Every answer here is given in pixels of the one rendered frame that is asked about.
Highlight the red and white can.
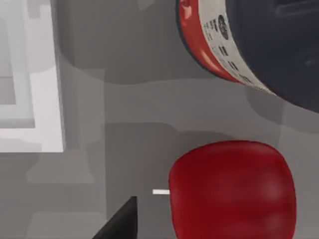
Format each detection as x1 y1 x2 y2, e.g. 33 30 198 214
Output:
175 0 319 113

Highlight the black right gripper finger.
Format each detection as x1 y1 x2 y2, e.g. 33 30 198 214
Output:
91 196 138 239

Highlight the red apple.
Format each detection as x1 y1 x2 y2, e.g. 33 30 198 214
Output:
152 140 297 239

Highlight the white sink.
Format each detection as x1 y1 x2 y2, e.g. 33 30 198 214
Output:
0 0 66 153

